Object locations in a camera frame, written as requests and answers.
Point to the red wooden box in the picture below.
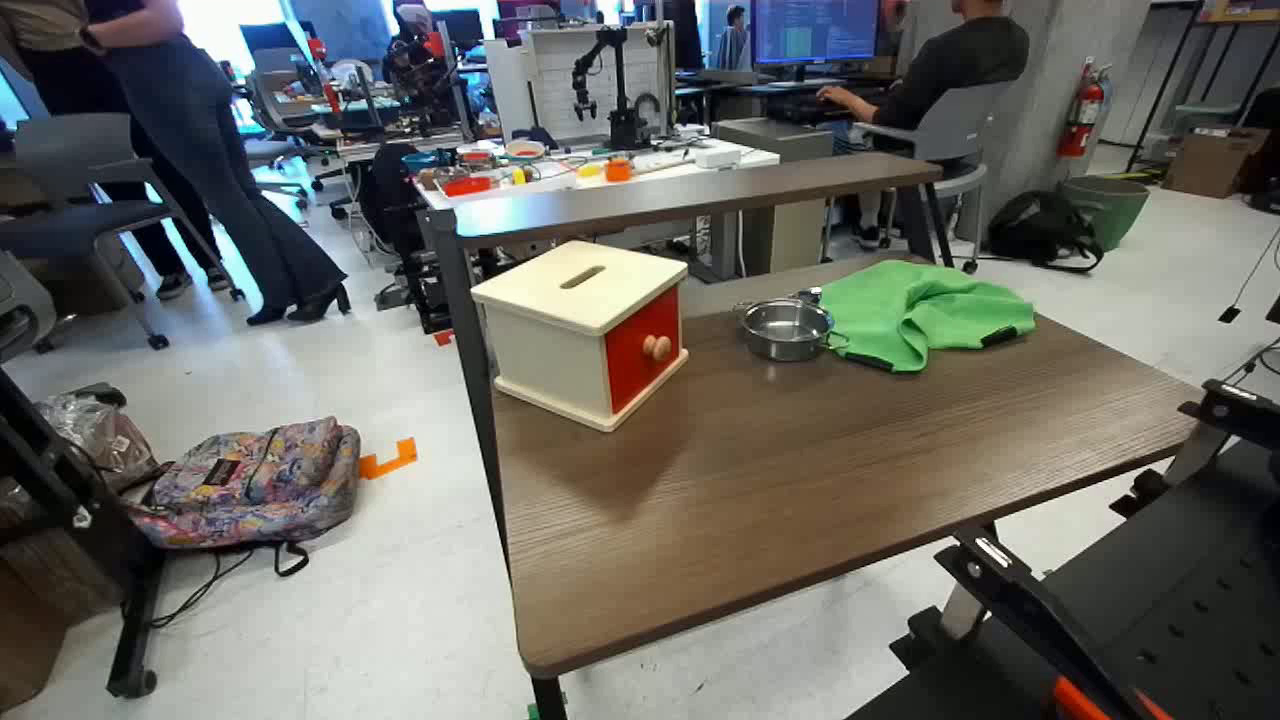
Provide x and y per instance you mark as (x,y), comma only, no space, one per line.
(647,349)

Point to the orange cup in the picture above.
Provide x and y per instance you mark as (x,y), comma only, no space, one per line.
(620,169)

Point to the green bin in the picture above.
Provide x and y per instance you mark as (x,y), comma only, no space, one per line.
(1108,210)

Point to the red fire extinguisher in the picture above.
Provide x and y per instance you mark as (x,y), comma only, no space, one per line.
(1087,115)

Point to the cardboard box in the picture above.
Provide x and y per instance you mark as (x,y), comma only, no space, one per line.
(1212,163)

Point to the green cloth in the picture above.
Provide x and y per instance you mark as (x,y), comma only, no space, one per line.
(920,308)

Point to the colourful patterned backpack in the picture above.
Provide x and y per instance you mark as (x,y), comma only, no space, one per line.
(254,482)

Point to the orange floor bracket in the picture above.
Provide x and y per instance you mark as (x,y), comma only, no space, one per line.
(384,461)

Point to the black metal stand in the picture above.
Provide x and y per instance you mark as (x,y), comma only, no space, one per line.
(83,535)

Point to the white backing board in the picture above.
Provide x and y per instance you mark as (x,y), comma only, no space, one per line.
(532,80)

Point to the dark grey office chair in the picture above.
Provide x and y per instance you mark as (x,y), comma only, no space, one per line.
(75,186)

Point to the red tray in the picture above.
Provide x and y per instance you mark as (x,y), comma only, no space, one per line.
(471,186)

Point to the crumpled plastic bag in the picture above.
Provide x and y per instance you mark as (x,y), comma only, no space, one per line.
(104,434)

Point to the cream wooden slot box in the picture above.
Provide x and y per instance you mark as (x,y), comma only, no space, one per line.
(561,315)

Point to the computer monitor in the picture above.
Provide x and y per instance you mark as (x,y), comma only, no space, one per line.
(817,32)

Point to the standing person in black trousers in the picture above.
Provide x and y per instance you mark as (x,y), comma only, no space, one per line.
(83,80)

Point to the long dark brown table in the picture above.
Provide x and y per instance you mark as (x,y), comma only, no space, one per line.
(695,189)

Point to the seated person in black shirt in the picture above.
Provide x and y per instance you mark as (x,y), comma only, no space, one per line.
(952,65)

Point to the small black robot arm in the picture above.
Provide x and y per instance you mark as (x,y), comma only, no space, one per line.
(620,94)

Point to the standing person in flared jeans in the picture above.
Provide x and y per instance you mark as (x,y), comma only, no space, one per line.
(213,145)

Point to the black bag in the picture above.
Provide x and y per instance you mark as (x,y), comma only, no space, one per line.
(1043,228)

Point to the person in dark hoodie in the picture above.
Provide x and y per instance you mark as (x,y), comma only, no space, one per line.
(426,65)

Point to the white cluttered table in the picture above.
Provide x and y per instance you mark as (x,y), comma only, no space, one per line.
(666,158)

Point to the small metal bowl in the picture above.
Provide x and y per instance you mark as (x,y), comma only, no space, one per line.
(787,330)

